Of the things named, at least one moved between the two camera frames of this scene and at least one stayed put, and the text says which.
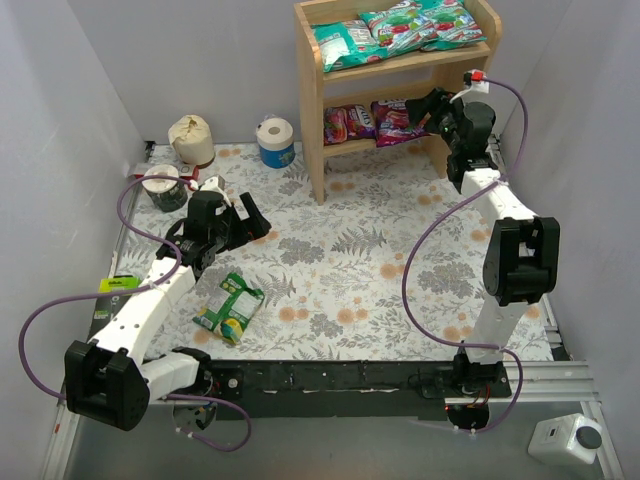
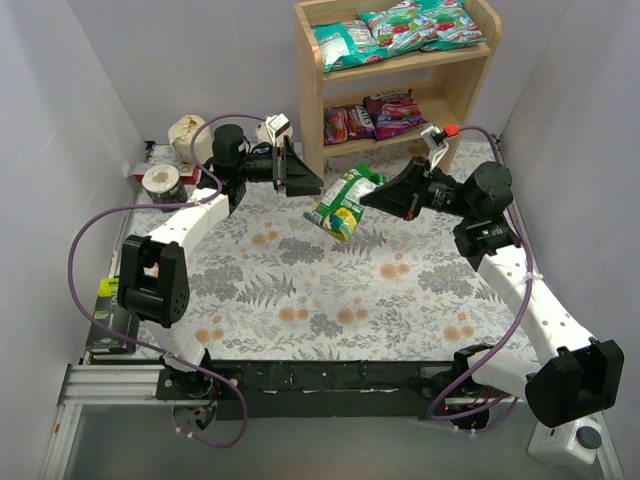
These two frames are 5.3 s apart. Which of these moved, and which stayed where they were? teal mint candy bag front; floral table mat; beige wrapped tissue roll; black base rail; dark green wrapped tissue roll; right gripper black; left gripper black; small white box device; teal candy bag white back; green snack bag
Moved: green snack bag; right gripper black; left gripper black
Stayed: beige wrapped tissue roll; dark green wrapped tissue roll; small white box device; black base rail; floral table mat; teal mint candy bag front; teal candy bag white back
